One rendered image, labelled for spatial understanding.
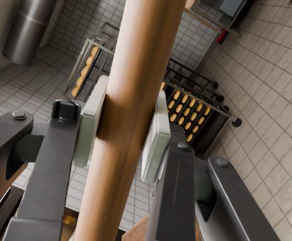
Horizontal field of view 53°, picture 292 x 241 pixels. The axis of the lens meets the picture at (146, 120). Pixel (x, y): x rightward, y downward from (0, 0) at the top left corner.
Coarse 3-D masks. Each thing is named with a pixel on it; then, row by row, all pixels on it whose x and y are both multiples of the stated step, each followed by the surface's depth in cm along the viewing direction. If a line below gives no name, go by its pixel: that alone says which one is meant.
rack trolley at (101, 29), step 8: (104, 24) 362; (104, 32) 339; (112, 48) 350; (88, 56) 354; (96, 64) 363; (168, 64) 380; (80, 72) 364; (104, 72) 410; (168, 72) 362; (176, 72) 358; (192, 72) 403; (192, 80) 363; (208, 80) 408; (200, 88) 372; (216, 96) 371
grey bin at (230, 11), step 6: (216, 0) 450; (222, 0) 418; (228, 0) 410; (234, 0) 410; (240, 0) 410; (216, 6) 433; (222, 6) 413; (228, 6) 413; (234, 6) 413; (222, 12) 443; (228, 12) 416; (234, 12) 416
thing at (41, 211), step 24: (72, 120) 13; (48, 144) 11; (72, 144) 11; (48, 168) 10; (24, 192) 8; (48, 192) 9; (24, 216) 8; (48, 216) 8; (24, 240) 6; (48, 240) 6
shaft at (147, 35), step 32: (128, 0) 14; (160, 0) 14; (128, 32) 15; (160, 32) 14; (128, 64) 15; (160, 64) 15; (128, 96) 16; (128, 128) 16; (96, 160) 18; (128, 160) 17; (96, 192) 18; (128, 192) 19; (96, 224) 19
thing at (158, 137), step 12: (156, 108) 17; (156, 120) 15; (168, 120) 16; (156, 132) 14; (168, 132) 14; (144, 144) 18; (156, 144) 14; (144, 156) 16; (156, 156) 14; (144, 168) 15; (156, 168) 15; (144, 180) 15
